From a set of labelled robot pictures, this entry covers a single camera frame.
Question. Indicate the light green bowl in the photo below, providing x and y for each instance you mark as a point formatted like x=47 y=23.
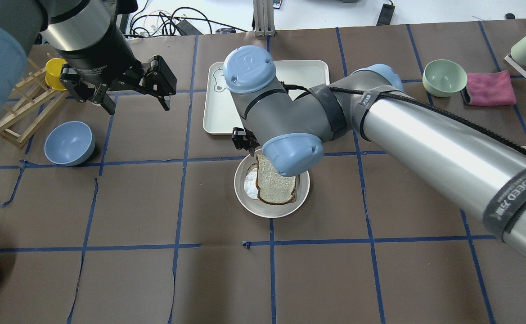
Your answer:
x=443 y=78

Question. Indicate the black power adapter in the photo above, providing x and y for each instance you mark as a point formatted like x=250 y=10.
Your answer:
x=386 y=14

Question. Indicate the pink cloth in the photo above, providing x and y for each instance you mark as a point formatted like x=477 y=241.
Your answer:
x=489 y=89

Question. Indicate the cream bear tray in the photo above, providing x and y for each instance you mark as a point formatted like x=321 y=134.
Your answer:
x=220 y=114

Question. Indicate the bread slice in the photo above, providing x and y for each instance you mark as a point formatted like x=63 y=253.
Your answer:
x=266 y=172
x=283 y=192

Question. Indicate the bread slice on plate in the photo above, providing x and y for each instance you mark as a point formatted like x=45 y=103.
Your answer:
x=283 y=192

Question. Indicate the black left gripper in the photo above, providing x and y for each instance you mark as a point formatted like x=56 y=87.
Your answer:
x=97 y=53

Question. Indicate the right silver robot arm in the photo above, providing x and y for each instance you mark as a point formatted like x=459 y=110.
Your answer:
x=478 y=170

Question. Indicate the yellow mug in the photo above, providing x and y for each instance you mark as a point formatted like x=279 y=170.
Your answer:
x=53 y=69

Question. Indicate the beige round plate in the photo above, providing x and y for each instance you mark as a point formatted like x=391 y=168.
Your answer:
x=265 y=210

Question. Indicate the wooden cup rack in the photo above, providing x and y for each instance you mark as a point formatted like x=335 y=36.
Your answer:
x=31 y=95

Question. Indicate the blue bowl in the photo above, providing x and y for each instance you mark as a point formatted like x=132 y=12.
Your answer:
x=70 y=144

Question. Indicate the fried egg toy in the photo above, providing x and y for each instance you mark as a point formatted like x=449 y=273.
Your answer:
x=249 y=184

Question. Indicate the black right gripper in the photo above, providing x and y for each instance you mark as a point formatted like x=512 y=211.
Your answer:
x=241 y=138

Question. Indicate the aluminium frame post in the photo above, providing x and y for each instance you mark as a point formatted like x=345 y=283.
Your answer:
x=264 y=18

